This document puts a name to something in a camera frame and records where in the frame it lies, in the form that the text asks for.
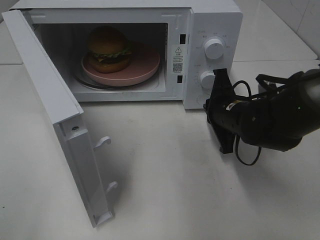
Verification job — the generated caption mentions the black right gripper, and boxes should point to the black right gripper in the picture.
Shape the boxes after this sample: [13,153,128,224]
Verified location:
[204,68,244,154]

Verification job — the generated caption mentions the white timer knob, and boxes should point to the white timer knob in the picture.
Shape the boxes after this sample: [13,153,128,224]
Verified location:
[200,70,216,89]

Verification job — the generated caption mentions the pink round plate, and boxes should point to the pink round plate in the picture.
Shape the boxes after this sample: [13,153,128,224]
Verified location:
[81,42,161,87]

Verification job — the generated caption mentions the burger with lettuce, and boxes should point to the burger with lettuce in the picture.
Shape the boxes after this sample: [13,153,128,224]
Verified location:
[87,26,133,74]

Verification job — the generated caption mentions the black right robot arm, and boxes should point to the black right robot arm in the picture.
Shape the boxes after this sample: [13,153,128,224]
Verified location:
[204,68,320,154]

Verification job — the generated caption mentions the white upper power knob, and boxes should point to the white upper power knob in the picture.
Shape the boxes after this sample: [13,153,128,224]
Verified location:
[204,36,225,60]

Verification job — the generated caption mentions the white microwave oven body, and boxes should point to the white microwave oven body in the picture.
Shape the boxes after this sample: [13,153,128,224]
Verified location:
[8,0,243,109]

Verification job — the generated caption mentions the white warning label sticker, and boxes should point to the white warning label sticker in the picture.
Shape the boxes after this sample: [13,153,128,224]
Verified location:
[170,44,186,75]

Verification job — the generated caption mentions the glass microwave turntable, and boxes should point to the glass microwave turntable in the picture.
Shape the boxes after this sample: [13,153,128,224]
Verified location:
[73,71,166,92]

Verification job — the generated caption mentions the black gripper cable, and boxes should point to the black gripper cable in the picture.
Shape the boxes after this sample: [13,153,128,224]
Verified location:
[229,79,263,166]

